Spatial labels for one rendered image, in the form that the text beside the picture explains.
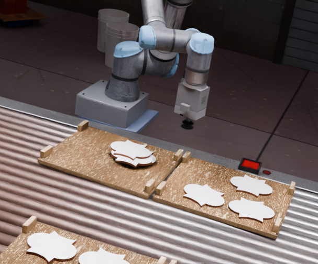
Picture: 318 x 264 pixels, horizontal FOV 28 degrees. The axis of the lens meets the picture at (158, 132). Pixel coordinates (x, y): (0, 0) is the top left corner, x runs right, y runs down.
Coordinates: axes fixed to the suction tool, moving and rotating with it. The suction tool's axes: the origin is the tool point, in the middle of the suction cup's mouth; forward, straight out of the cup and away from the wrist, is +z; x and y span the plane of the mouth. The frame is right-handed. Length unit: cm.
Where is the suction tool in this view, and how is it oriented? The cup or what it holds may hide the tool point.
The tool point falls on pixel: (187, 127)
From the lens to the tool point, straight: 217.1
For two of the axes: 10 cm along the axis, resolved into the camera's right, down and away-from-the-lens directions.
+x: 5.5, -2.8, 7.9
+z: -1.4, 9.0, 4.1
